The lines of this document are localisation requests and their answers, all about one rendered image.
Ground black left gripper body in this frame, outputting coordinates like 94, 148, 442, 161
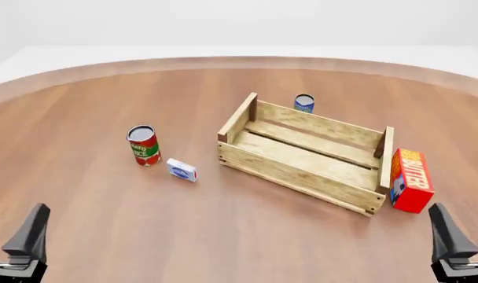
0, 255, 48, 283

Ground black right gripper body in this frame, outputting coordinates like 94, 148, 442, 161
430, 255, 478, 283

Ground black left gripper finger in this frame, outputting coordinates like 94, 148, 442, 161
2, 203, 51, 264

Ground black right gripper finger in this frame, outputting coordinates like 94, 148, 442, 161
428, 202, 478, 263

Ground red butter box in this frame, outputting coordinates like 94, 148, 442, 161
389, 147, 436, 215

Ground wooden slat tray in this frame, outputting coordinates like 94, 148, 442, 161
217, 92, 395, 219

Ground red tomato sauce tin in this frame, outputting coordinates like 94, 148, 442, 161
126, 124, 162, 167

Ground small white blue box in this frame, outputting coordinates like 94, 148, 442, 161
166, 158, 197, 184

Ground blue tin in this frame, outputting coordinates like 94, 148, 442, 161
294, 94, 316, 115

